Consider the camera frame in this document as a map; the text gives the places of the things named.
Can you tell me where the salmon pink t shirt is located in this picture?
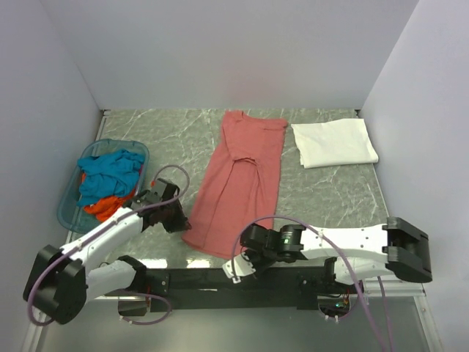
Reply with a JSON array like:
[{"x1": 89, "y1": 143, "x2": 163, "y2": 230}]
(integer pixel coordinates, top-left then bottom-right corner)
[{"x1": 182, "y1": 111, "x2": 287, "y2": 259}]

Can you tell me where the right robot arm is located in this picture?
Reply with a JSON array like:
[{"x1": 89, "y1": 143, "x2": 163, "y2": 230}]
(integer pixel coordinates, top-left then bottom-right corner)
[{"x1": 224, "y1": 216, "x2": 432, "y2": 293}]

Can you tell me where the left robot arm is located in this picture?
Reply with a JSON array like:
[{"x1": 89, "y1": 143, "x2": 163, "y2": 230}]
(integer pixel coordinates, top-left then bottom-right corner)
[{"x1": 23, "y1": 178, "x2": 190, "y2": 326}]

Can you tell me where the black base beam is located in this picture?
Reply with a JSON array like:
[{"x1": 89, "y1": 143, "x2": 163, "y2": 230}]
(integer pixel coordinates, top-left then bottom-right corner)
[{"x1": 138, "y1": 265, "x2": 357, "y2": 310}]

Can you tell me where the orange t shirt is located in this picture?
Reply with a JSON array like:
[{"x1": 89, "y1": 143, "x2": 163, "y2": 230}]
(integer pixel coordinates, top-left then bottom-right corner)
[{"x1": 78, "y1": 173, "x2": 133, "y2": 222}]

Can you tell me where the blue t shirt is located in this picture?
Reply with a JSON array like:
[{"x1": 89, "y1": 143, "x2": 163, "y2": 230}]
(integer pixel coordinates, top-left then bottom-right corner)
[{"x1": 77, "y1": 149, "x2": 145, "y2": 207}]

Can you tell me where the teal plastic basket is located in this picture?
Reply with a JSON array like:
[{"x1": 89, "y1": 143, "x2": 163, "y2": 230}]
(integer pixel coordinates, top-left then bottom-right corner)
[{"x1": 56, "y1": 139, "x2": 149, "y2": 234}]

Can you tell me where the folded white t shirt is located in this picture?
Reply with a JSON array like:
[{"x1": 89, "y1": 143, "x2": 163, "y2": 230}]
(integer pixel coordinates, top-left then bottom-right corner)
[{"x1": 291, "y1": 118, "x2": 379, "y2": 169}]

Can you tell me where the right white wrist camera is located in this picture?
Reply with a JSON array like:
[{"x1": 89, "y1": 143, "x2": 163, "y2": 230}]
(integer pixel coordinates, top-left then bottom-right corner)
[{"x1": 222, "y1": 254, "x2": 256, "y2": 284}]

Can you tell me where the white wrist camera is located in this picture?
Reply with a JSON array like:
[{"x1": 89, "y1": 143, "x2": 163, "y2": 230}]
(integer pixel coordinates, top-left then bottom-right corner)
[
  {"x1": 222, "y1": 254, "x2": 256, "y2": 284},
  {"x1": 150, "y1": 178, "x2": 168, "y2": 197}
]

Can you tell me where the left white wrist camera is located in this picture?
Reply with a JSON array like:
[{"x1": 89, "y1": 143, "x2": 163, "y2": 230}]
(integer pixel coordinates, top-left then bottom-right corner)
[{"x1": 150, "y1": 178, "x2": 168, "y2": 197}]

